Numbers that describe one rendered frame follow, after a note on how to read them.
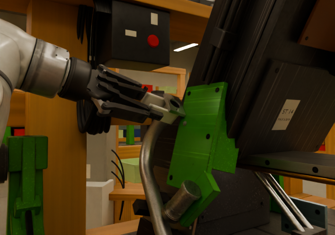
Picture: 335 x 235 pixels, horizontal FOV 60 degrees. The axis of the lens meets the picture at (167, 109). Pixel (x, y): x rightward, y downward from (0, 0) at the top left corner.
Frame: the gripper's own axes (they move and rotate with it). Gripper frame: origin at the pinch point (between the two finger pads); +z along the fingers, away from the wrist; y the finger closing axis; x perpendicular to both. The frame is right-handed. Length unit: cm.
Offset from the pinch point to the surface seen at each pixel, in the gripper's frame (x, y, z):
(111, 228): 44.6, -2.8, 10.5
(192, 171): 1.1, -14.4, 4.6
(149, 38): -3.9, 23.5, -0.1
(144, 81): 521, 906, 466
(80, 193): 33.7, 0.2, -3.5
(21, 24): 493, 915, -17
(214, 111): -8.8, -8.2, 4.5
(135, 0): -9.7, 27.9, -6.8
